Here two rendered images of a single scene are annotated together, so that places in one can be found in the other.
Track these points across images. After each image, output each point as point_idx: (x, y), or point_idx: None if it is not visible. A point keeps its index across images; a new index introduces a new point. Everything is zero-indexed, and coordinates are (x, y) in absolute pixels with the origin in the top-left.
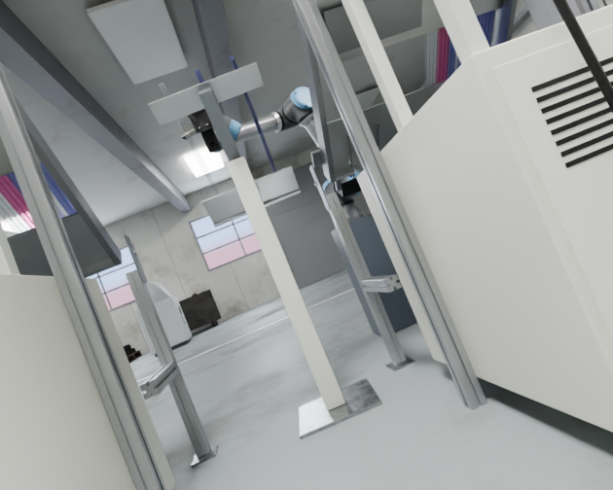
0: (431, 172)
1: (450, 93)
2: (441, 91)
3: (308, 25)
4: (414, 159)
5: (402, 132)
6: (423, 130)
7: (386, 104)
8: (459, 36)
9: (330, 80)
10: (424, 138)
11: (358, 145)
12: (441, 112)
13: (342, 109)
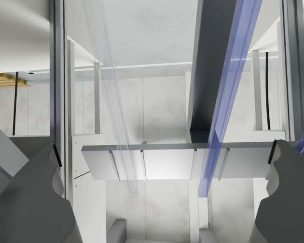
0: (265, 3)
1: (252, 42)
2: (254, 43)
3: (285, 116)
4: (270, 6)
5: (272, 22)
6: (262, 26)
7: (281, 38)
8: (251, 59)
9: (283, 68)
10: (263, 22)
11: (280, 10)
12: (255, 35)
13: (283, 42)
